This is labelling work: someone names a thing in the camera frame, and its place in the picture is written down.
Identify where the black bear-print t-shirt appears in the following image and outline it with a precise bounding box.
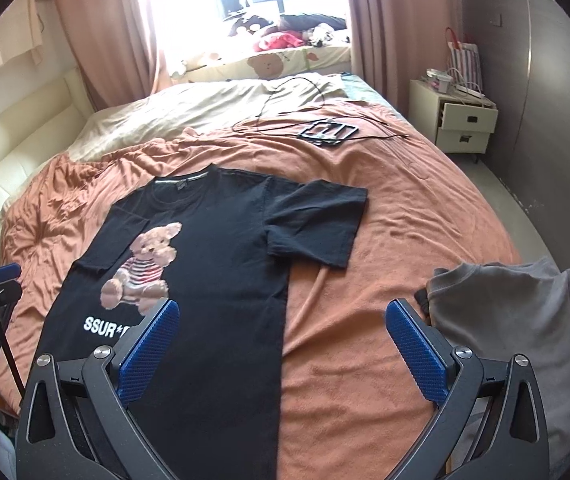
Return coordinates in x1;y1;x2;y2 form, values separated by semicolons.
38;166;367;479

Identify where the grey folded garment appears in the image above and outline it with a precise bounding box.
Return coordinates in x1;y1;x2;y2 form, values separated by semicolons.
414;257;570;479

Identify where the orange-brown bed blanket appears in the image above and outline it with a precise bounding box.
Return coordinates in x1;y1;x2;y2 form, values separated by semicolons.
0;101;518;479

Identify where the cream padded headboard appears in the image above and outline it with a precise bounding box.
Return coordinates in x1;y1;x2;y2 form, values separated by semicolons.
0;68;94;216

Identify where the cream bed sheet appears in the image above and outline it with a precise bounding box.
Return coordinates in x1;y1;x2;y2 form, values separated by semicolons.
67;73;348;162

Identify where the white bedside drawer cabinet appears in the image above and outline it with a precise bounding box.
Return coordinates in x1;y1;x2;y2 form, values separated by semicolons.
407;80;498;156

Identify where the left pink curtain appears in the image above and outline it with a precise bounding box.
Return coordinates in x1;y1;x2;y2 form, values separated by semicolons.
55;0;171;110

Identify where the pink curtain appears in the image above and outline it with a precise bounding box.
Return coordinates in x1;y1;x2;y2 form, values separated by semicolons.
55;0;171;110
349;0;457;113

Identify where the white power strip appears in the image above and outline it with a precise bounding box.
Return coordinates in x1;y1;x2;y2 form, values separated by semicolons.
454;84;486;99

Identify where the striped gift bag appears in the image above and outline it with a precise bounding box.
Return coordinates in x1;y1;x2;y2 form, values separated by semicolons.
445;27;483;93

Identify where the dark grey wardrobe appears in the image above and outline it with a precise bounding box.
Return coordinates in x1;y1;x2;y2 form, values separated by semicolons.
460;0;570;269

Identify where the bear-print window seat cushion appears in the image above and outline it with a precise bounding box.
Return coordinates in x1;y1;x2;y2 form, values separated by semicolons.
171;44;351;84

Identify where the red cloth on sill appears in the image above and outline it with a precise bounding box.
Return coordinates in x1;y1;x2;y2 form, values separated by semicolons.
253;30;306;52

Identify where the right pink curtain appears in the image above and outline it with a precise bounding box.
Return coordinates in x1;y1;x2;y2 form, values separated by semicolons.
349;0;457;113

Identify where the black white plush toy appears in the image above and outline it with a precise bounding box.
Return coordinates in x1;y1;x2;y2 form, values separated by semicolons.
306;23;335;48

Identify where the black rectangular frame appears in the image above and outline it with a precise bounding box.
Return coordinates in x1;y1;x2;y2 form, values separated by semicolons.
297;119;360;148

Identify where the black cable on bed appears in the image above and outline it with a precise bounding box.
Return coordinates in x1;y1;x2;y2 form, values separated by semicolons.
232;74;411;142

